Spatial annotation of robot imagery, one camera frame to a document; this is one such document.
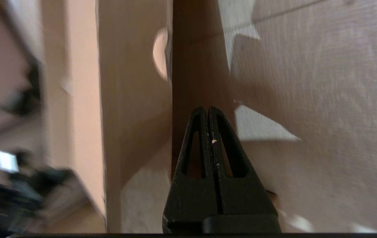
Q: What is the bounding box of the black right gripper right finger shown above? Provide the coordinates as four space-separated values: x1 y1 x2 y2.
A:
208 106 281 233

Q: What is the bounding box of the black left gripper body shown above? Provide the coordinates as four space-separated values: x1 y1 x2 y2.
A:
0 150 76 233

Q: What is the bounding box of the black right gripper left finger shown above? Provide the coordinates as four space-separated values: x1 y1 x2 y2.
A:
162 106 223 233

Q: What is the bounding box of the brown cardboard shoe box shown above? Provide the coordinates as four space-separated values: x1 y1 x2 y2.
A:
41 0 238 233

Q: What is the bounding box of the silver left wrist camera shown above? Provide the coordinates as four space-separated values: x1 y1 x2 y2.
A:
0 150 19 174

